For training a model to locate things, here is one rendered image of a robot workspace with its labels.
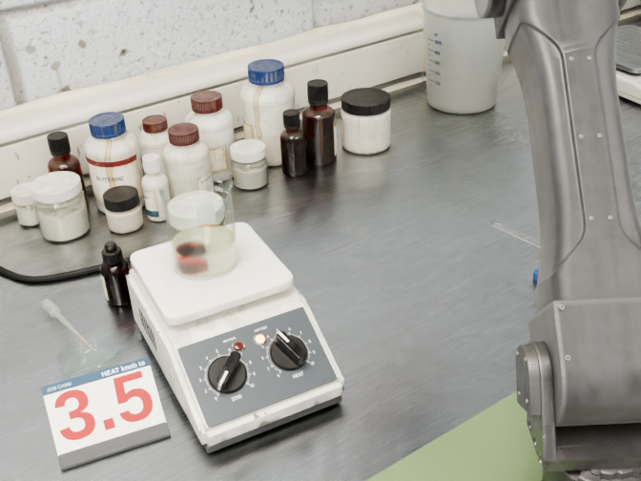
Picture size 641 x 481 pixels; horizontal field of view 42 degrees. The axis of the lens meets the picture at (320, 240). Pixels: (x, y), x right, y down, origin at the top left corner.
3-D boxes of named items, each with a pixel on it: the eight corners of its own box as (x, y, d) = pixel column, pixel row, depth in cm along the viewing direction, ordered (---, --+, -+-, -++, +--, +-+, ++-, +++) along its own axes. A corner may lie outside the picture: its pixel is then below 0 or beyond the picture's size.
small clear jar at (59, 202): (40, 223, 100) (28, 176, 96) (89, 215, 101) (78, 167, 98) (42, 247, 95) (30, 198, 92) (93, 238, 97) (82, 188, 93)
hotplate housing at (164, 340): (347, 404, 71) (345, 331, 67) (205, 460, 67) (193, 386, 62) (247, 278, 88) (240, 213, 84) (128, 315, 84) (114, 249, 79)
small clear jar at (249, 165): (226, 187, 106) (222, 151, 103) (244, 172, 109) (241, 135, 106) (258, 194, 104) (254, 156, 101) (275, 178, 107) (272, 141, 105)
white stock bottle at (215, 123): (210, 159, 113) (200, 84, 107) (246, 168, 110) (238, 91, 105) (182, 177, 109) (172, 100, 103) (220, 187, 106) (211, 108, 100)
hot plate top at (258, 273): (298, 287, 73) (298, 279, 72) (168, 329, 68) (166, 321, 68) (245, 226, 82) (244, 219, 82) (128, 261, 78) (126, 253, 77)
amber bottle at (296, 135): (305, 177, 107) (302, 117, 103) (279, 177, 108) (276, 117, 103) (309, 165, 110) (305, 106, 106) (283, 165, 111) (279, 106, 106)
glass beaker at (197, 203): (157, 266, 76) (143, 184, 71) (215, 240, 79) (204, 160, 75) (201, 299, 71) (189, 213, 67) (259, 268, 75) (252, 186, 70)
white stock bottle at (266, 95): (305, 147, 115) (300, 57, 108) (287, 170, 109) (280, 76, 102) (258, 141, 117) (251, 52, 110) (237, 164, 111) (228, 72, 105)
